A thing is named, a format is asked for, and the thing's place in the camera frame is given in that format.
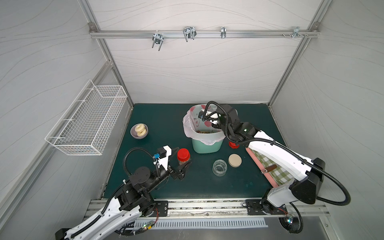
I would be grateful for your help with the red jar lid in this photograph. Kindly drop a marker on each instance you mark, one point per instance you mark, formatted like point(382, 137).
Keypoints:
point(233, 145)

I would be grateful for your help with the beige lid glass peanut jar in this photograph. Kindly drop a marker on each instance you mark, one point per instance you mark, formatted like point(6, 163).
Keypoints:
point(220, 168)

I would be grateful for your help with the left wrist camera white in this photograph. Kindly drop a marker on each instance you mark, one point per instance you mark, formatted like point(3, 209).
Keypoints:
point(162, 157)

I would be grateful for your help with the white wire basket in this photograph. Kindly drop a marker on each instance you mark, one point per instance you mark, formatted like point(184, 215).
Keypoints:
point(85, 127)

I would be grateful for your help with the pink tray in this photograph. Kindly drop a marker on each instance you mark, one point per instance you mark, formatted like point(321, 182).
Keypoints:
point(264, 171)

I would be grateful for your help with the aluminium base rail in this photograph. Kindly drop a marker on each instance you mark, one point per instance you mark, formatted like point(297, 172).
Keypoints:
point(221, 208)

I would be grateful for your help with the small metal ring clamp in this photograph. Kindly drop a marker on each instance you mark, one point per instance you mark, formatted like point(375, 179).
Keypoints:
point(223, 32)

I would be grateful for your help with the metal hook clamp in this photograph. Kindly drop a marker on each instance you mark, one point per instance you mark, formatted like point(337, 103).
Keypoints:
point(189, 33)

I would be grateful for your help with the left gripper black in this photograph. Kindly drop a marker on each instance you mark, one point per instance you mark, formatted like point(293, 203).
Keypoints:
point(177, 171)

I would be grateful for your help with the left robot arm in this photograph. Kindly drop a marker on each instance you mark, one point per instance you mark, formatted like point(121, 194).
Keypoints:
point(131, 200)

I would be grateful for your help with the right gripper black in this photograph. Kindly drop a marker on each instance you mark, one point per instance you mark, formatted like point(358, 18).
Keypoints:
point(210, 116)

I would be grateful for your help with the green checkered cloth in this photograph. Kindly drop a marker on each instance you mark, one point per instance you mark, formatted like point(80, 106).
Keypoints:
point(279, 174)

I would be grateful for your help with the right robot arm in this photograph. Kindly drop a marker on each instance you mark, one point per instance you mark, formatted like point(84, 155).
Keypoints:
point(308, 175)

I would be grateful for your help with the aluminium crossbar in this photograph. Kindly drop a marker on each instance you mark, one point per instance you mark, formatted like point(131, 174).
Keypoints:
point(201, 34)

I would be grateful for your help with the metal u-bolt clamp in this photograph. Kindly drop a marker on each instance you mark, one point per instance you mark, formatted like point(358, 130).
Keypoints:
point(158, 39)

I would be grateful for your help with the grey bowl with buns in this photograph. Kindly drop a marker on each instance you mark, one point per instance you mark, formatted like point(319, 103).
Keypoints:
point(139, 131)

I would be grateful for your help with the white vent strip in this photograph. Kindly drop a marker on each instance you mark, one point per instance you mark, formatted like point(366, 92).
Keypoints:
point(189, 224)

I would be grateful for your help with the metal bracket clamp right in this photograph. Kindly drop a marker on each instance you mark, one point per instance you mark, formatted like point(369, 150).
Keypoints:
point(296, 34)

